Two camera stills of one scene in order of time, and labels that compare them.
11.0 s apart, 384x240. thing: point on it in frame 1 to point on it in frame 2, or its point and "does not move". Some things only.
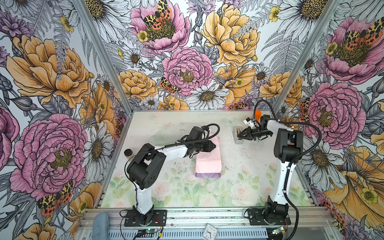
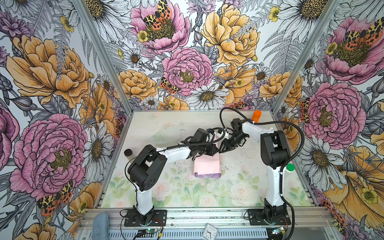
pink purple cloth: [208, 164] does not move
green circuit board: [151, 230] does not move
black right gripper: [248, 134] to [227, 143]
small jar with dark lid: [128, 152] does not move
